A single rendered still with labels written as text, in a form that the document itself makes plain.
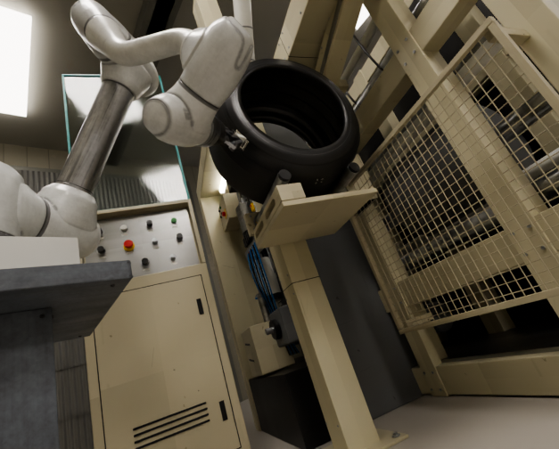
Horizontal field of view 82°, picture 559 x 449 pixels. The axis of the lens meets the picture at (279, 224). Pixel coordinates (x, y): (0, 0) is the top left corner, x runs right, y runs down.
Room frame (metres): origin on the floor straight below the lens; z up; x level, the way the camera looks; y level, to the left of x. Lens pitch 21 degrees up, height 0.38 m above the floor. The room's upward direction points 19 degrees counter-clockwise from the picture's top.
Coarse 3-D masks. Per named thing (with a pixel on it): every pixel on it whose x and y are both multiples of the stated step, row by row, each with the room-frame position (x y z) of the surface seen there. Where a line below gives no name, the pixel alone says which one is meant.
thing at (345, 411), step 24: (216, 0) 1.35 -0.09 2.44; (288, 264) 1.30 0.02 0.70; (312, 264) 1.34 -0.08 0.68; (288, 288) 1.34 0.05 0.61; (312, 288) 1.33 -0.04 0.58; (312, 312) 1.31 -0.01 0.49; (312, 336) 1.30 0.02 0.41; (336, 336) 1.34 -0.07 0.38; (312, 360) 1.34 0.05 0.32; (336, 360) 1.32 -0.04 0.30; (336, 384) 1.31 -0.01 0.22; (336, 408) 1.30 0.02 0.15; (360, 408) 1.33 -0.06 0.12; (336, 432) 1.34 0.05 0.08; (360, 432) 1.32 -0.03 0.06
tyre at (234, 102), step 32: (256, 64) 0.95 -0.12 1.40; (288, 64) 1.00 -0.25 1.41; (256, 96) 1.18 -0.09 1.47; (288, 96) 1.21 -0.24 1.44; (320, 96) 1.18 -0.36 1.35; (256, 128) 0.90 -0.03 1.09; (288, 128) 1.32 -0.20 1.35; (320, 128) 1.32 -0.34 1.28; (352, 128) 1.07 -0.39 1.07; (224, 160) 1.01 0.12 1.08; (256, 160) 0.94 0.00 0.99; (288, 160) 0.95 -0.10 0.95; (320, 160) 0.99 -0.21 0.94; (352, 160) 1.12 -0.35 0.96; (256, 192) 1.09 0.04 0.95; (320, 192) 1.17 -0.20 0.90
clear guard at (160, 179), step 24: (72, 96) 1.33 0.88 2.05; (72, 120) 1.33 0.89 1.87; (72, 144) 1.33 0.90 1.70; (120, 144) 1.42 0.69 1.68; (144, 144) 1.47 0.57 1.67; (168, 144) 1.52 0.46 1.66; (120, 168) 1.41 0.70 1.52; (144, 168) 1.46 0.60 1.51; (168, 168) 1.51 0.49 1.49; (96, 192) 1.36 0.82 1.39; (120, 192) 1.40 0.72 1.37; (144, 192) 1.45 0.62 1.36; (168, 192) 1.50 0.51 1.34
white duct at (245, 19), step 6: (234, 0) 1.45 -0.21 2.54; (240, 0) 1.44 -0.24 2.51; (246, 0) 1.46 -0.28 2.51; (234, 6) 1.47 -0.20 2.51; (240, 6) 1.46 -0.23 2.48; (246, 6) 1.47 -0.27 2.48; (234, 12) 1.50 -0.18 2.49; (240, 12) 1.49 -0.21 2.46; (246, 12) 1.49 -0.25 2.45; (234, 18) 1.52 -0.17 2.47; (240, 18) 1.50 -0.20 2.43; (246, 18) 1.51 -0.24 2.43; (246, 24) 1.53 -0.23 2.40; (252, 30) 1.59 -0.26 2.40; (252, 36) 1.60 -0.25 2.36; (252, 54) 1.66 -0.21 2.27; (252, 60) 1.67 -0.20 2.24
